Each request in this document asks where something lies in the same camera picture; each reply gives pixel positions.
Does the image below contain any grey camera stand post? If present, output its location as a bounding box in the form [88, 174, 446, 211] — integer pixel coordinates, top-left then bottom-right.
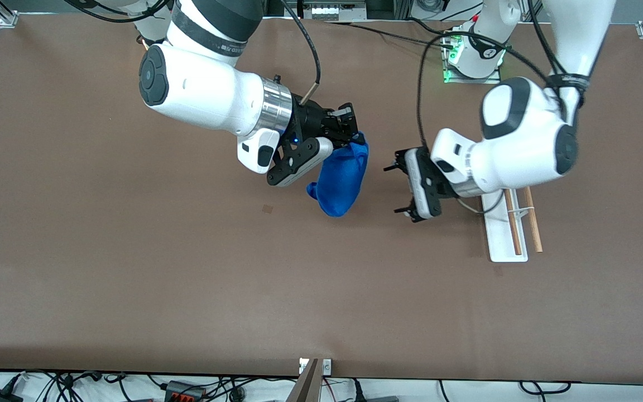
[285, 358, 323, 402]

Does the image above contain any black plug with cable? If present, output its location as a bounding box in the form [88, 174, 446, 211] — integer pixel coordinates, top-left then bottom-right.
[351, 380, 400, 402]

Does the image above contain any small metal table bracket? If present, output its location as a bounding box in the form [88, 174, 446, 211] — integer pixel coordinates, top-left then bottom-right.
[299, 358, 332, 376]

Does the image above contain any black orange power adapter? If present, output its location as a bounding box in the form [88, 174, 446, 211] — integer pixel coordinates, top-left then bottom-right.
[164, 381, 207, 402]

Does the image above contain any grey box with white connectors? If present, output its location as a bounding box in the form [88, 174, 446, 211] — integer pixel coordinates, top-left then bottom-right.
[298, 0, 368, 22]

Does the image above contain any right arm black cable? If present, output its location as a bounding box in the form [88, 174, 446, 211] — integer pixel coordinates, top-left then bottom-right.
[280, 0, 322, 107]

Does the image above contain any white rack with wooden bars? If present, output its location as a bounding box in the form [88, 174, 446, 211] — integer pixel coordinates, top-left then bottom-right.
[479, 187, 544, 263]

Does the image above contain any looped black floor cable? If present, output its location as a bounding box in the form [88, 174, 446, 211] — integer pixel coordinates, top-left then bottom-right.
[519, 381, 572, 396]

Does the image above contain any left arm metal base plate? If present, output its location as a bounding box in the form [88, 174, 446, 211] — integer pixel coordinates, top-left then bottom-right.
[442, 28, 502, 85]

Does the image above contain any long black table cable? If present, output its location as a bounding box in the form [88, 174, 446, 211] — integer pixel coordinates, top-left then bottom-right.
[321, 20, 450, 48]

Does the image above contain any blue cloth towel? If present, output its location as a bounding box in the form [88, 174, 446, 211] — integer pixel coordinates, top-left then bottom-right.
[306, 131, 370, 218]

